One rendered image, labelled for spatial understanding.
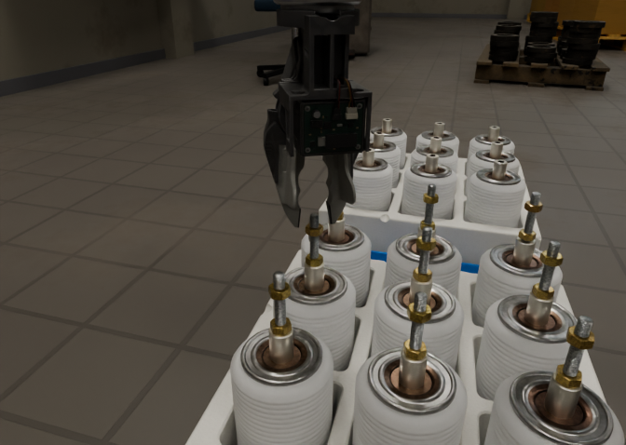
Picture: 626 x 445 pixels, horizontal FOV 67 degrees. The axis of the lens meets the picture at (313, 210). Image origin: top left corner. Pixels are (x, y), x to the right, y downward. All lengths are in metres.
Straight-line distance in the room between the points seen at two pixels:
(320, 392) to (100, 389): 0.47
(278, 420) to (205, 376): 0.38
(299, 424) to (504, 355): 0.22
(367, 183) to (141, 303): 0.50
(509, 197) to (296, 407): 0.57
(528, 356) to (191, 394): 0.49
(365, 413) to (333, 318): 0.13
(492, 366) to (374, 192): 0.44
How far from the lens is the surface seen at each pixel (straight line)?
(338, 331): 0.54
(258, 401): 0.44
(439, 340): 0.51
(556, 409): 0.45
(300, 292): 0.53
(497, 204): 0.88
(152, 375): 0.84
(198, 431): 0.51
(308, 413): 0.45
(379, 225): 0.88
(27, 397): 0.88
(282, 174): 0.47
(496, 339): 0.53
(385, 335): 0.52
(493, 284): 0.62
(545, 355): 0.52
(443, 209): 0.90
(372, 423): 0.43
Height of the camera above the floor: 0.56
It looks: 25 degrees down
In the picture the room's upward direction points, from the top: straight up
